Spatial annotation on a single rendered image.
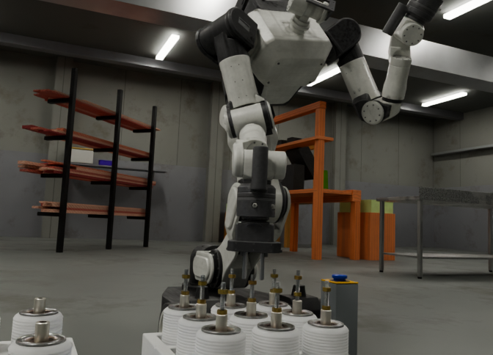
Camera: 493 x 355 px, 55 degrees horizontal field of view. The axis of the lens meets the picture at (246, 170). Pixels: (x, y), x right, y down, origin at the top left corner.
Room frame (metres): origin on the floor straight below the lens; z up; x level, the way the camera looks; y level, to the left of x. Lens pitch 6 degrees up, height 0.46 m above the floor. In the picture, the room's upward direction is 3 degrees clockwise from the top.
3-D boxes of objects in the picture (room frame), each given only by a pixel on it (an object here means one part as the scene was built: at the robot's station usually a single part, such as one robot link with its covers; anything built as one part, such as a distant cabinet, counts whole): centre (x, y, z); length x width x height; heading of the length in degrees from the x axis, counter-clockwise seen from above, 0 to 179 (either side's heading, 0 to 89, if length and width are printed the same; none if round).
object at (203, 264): (1.85, 0.07, 0.28); 0.21 x 0.20 x 0.13; 23
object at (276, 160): (1.07, -0.03, 0.57); 0.11 x 0.11 x 0.11; 4
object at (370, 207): (7.34, -1.19, 1.07); 1.72 x 1.48 x 2.15; 24
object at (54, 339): (0.79, 0.32, 0.25); 0.08 x 0.08 x 0.01
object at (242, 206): (1.08, -0.03, 0.45); 0.13 x 0.10 x 0.12; 85
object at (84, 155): (8.91, 3.19, 1.56); 0.51 x 0.43 x 0.28; 113
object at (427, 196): (5.08, -2.30, 0.43); 1.70 x 0.63 x 0.86; 113
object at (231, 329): (0.92, 0.03, 0.25); 0.08 x 0.08 x 0.01
